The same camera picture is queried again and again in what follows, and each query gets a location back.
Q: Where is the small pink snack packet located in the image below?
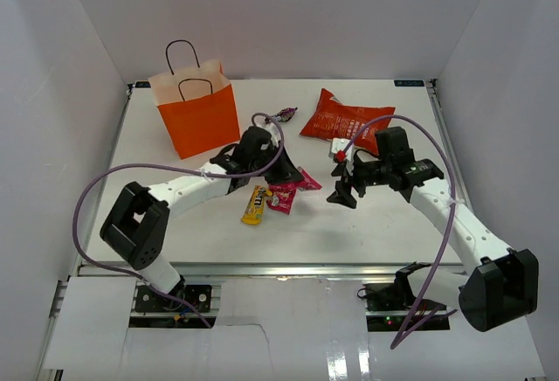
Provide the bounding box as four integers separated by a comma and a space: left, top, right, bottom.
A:
297, 167, 322, 191

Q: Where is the front aluminium rail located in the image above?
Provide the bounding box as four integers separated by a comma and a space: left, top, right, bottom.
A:
77, 262, 494, 280

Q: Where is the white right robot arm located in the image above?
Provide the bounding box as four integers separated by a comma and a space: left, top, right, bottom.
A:
327, 127, 539, 332

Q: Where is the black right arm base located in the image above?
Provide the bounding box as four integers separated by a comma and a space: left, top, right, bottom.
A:
356, 283, 449, 322

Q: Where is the large red chips bag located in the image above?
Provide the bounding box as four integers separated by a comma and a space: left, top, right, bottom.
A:
300, 88, 396, 141

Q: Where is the orange paper bag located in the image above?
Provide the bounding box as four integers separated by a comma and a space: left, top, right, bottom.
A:
148, 39, 240, 159

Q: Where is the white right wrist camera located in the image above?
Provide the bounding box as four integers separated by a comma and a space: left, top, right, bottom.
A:
328, 138, 353, 163

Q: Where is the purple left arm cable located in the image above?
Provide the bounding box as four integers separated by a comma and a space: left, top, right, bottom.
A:
72, 112, 286, 329

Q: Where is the small purple candy wrapper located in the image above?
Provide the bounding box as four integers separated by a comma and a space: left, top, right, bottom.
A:
272, 107, 298, 123

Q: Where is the aluminium table edge rail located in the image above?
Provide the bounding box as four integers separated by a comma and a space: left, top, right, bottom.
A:
425, 79, 472, 208

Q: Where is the yellow M&M's packet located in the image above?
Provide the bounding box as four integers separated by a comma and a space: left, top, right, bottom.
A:
241, 185, 272, 225

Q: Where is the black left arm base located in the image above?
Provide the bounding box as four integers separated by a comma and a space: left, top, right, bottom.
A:
134, 283, 214, 315

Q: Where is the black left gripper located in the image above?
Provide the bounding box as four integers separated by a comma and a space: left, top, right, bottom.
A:
249, 142, 303, 185

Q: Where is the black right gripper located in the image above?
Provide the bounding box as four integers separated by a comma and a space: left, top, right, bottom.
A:
327, 153, 392, 209

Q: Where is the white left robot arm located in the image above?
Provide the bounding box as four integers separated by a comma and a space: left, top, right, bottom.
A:
100, 125, 304, 310

